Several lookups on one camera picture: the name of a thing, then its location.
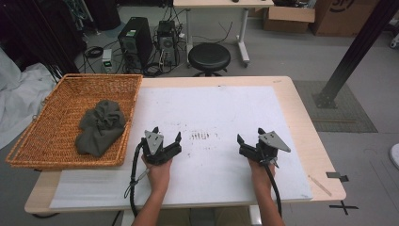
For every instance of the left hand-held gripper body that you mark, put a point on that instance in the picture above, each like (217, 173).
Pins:
(156, 153)

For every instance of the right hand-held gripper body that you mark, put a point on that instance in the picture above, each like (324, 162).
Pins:
(263, 152)

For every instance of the olive green printed t-shirt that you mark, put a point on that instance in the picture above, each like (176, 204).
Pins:
(100, 132)

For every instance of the orange wicker basket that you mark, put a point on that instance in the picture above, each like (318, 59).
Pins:
(47, 138)

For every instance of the person's left hand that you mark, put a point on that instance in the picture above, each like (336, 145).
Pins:
(159, 175)

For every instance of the person's right hand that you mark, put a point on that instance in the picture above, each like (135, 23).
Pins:
(262, 175)

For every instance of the white table leg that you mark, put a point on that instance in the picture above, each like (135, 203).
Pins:
(254, 216)

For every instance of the person's khaki trousers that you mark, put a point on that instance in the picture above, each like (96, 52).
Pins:
(232, 218)

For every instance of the black tape piece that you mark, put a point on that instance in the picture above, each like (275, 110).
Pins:
(334, 175)

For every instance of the grey floor mat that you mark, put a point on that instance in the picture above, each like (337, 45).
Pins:
(345, 109)

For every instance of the black round stool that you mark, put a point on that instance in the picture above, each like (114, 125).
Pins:
(208, 56)

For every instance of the white power box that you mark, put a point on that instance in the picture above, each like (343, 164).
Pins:
(107, 56)

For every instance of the small open computer case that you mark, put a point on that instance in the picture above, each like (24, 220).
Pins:
(167, 40)

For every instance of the black computer tower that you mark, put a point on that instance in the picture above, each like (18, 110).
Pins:
(135, 40)

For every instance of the small open cardboard box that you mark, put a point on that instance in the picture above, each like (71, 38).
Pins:
(288, 22)

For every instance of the white round object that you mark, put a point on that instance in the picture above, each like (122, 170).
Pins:
(395, 157)

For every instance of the large cardboard box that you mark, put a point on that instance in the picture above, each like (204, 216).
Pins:
(338, 22)

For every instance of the white-legged desk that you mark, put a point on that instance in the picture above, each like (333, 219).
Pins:
(219, 3)

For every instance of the white cloth sheet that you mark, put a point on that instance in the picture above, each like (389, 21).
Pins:
(19, 94)

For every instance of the black curtain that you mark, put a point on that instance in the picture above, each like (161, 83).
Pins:
(37, 31)

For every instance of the black metal post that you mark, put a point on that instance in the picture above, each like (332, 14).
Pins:
(354, 53)

